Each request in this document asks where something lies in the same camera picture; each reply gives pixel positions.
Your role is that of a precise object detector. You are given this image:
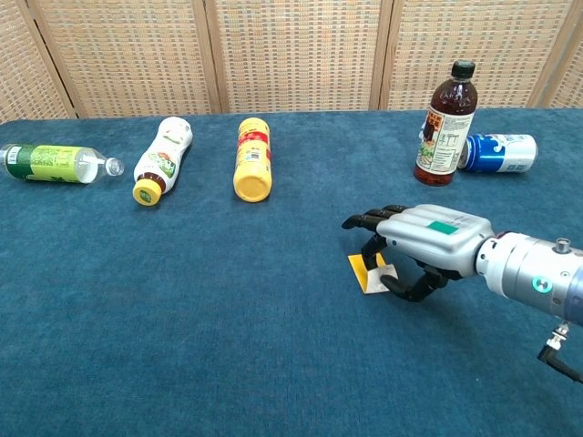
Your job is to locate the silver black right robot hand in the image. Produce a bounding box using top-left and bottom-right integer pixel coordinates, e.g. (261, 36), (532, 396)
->
(341, 203), (496, 303)

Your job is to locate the clear bottle green label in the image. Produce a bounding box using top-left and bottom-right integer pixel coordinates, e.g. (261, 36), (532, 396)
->
(0, 143), (126, 185)

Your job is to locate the dark tea bottle black cap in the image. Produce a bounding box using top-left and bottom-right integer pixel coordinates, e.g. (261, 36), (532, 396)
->
(413, 59), (480, 187)

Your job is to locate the right arm black cable connector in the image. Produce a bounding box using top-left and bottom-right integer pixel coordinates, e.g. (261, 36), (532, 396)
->
(537, 320), (583, 383)

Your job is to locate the blue white drink can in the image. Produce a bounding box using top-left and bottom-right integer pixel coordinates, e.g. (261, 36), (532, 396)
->
(457, 133), (539, 174)

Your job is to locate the white bottle yellow cap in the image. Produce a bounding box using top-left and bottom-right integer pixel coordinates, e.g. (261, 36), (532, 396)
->
(132, 116), (193, 207)

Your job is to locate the woven bamboo folding screen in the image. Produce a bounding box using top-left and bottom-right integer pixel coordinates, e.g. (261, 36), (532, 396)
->
(0, 0), (583, 124)

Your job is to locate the yellow plastic bottle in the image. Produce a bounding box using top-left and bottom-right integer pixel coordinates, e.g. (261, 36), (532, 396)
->
(232, 117), (273, 203)

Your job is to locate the blue table cloth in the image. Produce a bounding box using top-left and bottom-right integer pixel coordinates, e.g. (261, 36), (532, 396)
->
(0, 107), (583, 437)

